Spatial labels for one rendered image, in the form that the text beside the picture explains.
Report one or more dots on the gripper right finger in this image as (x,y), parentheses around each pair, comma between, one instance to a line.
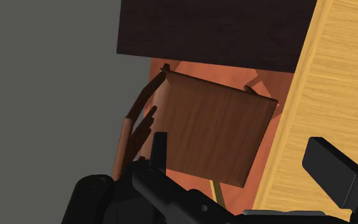
(330,167)

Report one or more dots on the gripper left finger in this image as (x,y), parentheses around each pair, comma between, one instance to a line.
(166,195)

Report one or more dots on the light wooden table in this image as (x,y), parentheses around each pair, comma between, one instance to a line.
(336,93)

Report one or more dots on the brown wooden chair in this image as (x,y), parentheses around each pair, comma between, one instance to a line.
(209,130)

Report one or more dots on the dark brown robot stand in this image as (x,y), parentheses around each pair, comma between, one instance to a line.
(216,31)

